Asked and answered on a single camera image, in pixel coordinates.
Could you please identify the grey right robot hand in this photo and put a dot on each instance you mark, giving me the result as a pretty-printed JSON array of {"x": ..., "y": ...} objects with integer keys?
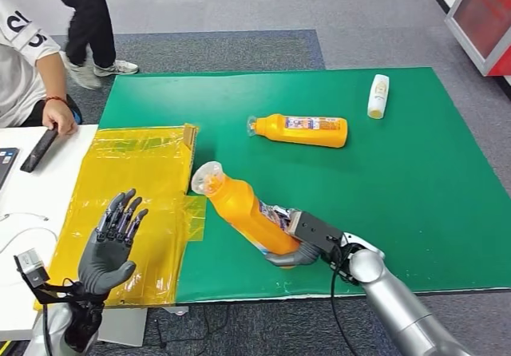
[{"x": 291, "y": 257}]

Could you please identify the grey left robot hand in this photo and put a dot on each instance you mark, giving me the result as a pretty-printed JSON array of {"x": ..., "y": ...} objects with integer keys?
[{"x": 103, "y": 263}]

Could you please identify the person's hand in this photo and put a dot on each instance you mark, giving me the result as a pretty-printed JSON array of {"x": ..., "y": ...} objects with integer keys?
[{"x": 60, "y": 116}]

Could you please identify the black smartphone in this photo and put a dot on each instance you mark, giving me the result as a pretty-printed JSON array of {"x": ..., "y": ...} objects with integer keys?
[{"x": 39, "y": 150}]

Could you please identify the orange bottle with clear cap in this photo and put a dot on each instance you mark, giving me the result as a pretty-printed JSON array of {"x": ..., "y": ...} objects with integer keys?
[
  {"x": 303, "y": 137},
  {"x": 239, "y": 205}
]

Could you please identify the person's forearm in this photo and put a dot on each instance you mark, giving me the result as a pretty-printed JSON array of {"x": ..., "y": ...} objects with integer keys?
[{"x": 52, "y": 78}]

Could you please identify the small white bottle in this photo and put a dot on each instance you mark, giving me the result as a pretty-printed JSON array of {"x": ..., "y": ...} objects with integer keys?
[{"x": 377, "y": 97}]

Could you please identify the seated person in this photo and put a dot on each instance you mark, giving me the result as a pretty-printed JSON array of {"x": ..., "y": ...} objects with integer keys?
[{"x": 16, "y": 68}]

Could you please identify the walking person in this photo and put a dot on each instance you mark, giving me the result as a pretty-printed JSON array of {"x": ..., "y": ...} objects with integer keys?
[{"x": 87, "y": 20}]

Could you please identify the yellow plastic-wrapped flat cardboard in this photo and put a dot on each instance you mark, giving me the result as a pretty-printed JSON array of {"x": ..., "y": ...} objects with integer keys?
[{"x": 152, "y": 174}]

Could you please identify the green table mat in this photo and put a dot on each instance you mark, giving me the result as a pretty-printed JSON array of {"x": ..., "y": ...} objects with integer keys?
[{"x": 399, "y": 184}]

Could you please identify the red and white display stand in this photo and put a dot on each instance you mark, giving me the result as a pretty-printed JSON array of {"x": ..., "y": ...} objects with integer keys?
[{"x": 483, "y": 15}]

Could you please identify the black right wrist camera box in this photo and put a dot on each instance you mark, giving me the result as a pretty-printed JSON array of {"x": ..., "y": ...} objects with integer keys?
[{"x": 315, "y": 232}]

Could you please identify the white table base plate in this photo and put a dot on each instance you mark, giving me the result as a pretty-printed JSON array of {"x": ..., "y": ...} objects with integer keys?
[{"x": 127, "y": 327}]

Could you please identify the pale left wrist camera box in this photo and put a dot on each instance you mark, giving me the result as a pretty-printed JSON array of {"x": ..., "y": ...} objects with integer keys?
[{"x": 32, "y": 269}]

